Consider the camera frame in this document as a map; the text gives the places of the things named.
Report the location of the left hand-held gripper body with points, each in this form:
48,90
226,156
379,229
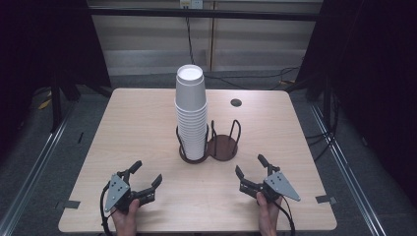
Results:
116,191

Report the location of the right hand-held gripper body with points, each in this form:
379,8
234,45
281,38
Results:
280,185

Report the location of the dark double cup holder rack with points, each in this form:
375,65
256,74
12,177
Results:
223,147

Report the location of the stack of white paper cups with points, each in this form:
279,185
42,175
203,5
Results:
191,124

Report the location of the person's left hand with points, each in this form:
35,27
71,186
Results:
126,221

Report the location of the person's right hand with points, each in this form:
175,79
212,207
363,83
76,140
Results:
268,218

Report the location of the grey tape piece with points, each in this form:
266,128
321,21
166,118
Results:
68,205
326,199

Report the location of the small black tape strip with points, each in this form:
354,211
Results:
80,137

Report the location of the black round table grommet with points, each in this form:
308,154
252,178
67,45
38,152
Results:
236,102

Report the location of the dark curtain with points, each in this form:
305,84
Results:
373,82
42,49

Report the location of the black horizontal metal bar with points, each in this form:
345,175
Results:
203,13

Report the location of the metal floor rail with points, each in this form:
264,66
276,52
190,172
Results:
347,170
32,170

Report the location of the white wall power outlet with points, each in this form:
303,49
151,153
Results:
191,3

